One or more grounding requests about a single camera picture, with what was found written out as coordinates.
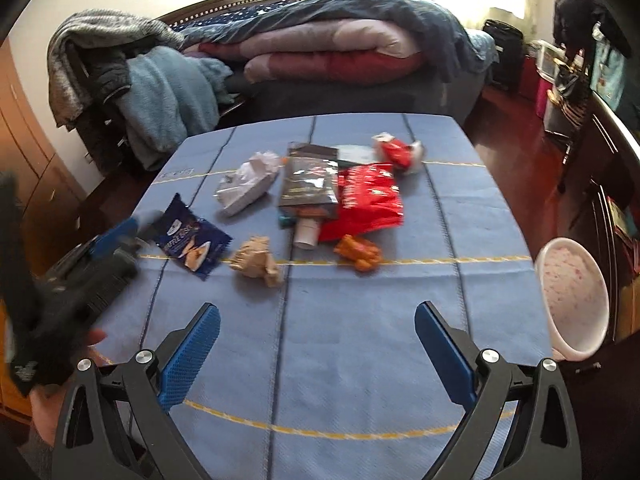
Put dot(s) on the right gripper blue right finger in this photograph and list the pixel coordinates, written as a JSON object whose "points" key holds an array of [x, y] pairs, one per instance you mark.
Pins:
{"points": [[542, 442]]}

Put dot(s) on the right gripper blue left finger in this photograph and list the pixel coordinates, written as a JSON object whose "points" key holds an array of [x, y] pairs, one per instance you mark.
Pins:
{"points": [[115, 421]]}

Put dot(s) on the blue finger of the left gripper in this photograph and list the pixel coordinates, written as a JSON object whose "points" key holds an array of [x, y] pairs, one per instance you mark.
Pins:
{"points": [[107, 242]]}

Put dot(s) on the white tube pink cap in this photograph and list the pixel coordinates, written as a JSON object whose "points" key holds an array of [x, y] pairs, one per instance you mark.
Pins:
{"points": [[306, 233]]}

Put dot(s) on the orange wrapper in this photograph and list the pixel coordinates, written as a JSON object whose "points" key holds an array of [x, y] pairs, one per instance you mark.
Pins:
{"points": [[364, 255]]}

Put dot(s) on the red and white packet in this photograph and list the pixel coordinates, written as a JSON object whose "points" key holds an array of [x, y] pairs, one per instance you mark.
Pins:
{"points": [[405, 158]]}

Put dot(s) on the person's left hand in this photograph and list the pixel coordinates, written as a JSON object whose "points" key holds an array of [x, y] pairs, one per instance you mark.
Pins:
{"points": [[47, 402]]}

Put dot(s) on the blue snack wrapper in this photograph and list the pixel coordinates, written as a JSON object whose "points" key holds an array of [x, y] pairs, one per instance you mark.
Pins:
{"points": [[191, 241]]}

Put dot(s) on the orange wooden wardrobe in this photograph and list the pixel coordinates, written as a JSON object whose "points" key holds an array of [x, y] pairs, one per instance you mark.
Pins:
{"points": [[49, 195]]}

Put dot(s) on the crumpled white paper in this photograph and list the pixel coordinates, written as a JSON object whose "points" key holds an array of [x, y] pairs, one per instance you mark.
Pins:
{"points": [[250, 181]]}

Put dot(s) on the crumpled brown paper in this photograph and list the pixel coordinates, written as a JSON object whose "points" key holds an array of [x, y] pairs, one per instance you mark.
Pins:
{"points": [[253, 259]]}

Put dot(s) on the light blue fleece blanket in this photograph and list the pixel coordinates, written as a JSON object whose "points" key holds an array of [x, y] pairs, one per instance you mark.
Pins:
{"points": [[171, 97]]}

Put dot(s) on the dark padded jacket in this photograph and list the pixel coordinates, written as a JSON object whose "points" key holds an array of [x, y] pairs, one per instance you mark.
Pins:
{"points": [[108, 74]]}

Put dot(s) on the dark foil snack bag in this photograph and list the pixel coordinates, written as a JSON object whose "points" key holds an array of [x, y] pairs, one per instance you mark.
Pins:
{"points": [[310, 182]]}

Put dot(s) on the blue checked tablecloth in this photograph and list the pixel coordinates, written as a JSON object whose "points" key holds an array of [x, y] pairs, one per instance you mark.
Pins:
{"points": [[323, 376]]}

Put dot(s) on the grey knitted blanket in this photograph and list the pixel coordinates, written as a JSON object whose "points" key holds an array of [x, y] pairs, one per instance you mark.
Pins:
{"points": [[95, 29]]}

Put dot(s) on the dark wooden headboard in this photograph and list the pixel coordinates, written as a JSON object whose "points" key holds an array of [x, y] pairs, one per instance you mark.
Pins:
{"points": [[207, 9]]}

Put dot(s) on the large red plastic bag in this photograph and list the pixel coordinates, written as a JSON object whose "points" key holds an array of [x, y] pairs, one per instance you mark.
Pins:
{"points": [[369, 201]]}

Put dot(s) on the star pattern blue pillow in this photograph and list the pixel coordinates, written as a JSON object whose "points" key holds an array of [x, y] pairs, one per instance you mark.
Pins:
{"points": [[231, 16]]}

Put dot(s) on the pink and red folded quilt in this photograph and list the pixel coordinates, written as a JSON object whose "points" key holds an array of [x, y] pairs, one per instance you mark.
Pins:
{"points": [[363, 52]]}

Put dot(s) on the black suitcase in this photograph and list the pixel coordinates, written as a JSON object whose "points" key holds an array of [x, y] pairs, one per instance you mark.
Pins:
{"points": [[509, 42]]}

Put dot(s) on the black jacket on rack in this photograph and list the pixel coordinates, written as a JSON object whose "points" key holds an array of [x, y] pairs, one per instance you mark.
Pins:
{"points": [[573, 22]]}

